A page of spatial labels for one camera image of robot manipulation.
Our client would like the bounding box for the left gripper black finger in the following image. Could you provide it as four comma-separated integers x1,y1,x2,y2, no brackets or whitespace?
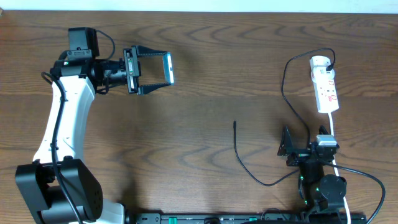
137,83,170,95
136,45,167,58

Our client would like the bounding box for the teal screen Galaxy smartphone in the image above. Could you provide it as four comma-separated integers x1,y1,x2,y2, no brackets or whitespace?
162,52,175,85

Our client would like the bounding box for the black USB charging cable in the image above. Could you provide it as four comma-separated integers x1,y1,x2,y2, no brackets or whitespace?
233,47,336,187

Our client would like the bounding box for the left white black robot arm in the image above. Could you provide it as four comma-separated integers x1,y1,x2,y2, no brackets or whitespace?
15,45,174,223

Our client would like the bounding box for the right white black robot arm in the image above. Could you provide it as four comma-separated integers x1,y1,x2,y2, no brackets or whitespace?
277,126,347,223

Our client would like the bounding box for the white USB charger plug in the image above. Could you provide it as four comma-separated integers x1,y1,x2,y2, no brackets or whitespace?
310,55,335,82

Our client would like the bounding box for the white power strip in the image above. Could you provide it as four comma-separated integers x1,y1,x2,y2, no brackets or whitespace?
311,67,339,114

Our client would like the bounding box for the white power strip cord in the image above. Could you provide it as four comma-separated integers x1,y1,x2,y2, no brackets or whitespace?
328,112,352,224

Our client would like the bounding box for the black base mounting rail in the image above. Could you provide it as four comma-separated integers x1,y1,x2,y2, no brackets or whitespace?
124,212,368,224

